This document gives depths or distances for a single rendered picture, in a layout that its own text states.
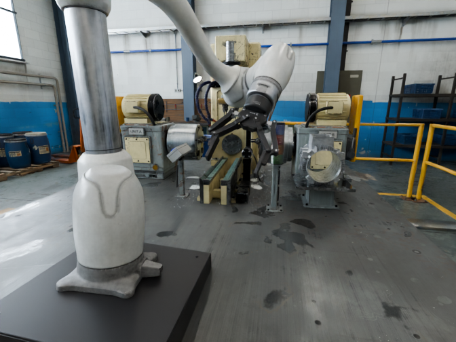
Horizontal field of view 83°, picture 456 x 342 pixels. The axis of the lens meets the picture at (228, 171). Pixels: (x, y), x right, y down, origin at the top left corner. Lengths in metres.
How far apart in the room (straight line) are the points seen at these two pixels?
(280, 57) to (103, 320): 0.77
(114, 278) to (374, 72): 6.91
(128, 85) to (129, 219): 7.37
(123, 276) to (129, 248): 0.07
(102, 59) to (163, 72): 6.68
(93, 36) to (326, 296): 0.92
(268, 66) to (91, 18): 0.48
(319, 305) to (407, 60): 6.92
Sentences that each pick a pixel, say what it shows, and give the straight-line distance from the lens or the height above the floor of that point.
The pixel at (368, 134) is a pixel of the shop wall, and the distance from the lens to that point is 7.20.
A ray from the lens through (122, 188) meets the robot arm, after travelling 0.63.
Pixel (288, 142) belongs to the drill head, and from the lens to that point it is 1.65.
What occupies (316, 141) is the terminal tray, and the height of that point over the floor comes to 1.12.
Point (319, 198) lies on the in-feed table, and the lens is 1.38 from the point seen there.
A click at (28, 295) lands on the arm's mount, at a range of 0.77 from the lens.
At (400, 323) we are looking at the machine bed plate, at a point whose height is 0.80.
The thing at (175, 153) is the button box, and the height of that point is 1.06.
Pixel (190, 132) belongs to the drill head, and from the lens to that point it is 1.73.
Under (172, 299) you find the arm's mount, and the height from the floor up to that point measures 0.87.
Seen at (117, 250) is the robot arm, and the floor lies 0.98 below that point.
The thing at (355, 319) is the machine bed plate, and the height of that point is 0.80.
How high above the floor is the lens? 1.30
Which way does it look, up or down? 14 degrees down
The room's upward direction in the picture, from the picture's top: straight up
